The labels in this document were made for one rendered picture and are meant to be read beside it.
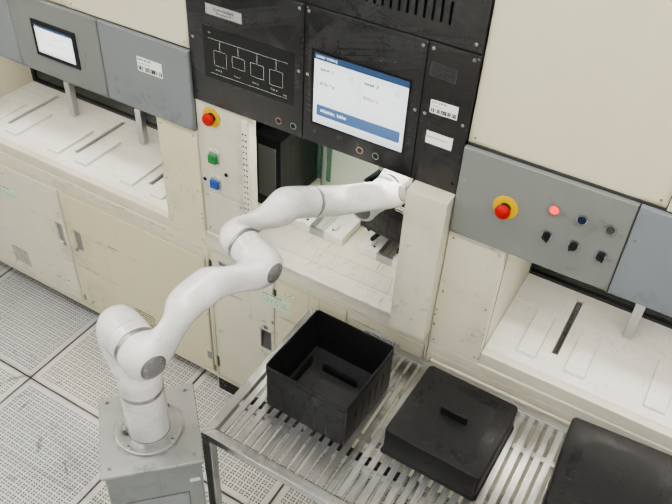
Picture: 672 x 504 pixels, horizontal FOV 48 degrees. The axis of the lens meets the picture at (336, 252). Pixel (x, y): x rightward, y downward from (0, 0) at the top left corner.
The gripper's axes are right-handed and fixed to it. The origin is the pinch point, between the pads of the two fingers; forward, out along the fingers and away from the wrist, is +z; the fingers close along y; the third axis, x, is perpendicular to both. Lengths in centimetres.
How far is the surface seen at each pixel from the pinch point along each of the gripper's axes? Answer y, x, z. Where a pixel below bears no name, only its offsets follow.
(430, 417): 44, -35, -60
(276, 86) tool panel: -29, 32, -35
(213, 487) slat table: -7, -72, -96
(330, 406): 21, -30, -77
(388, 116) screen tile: 6.2, 35.2, -33.0
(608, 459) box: 90, -20, -56
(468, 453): 58, -35, -65
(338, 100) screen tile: -8.9, 34.8, -33.9
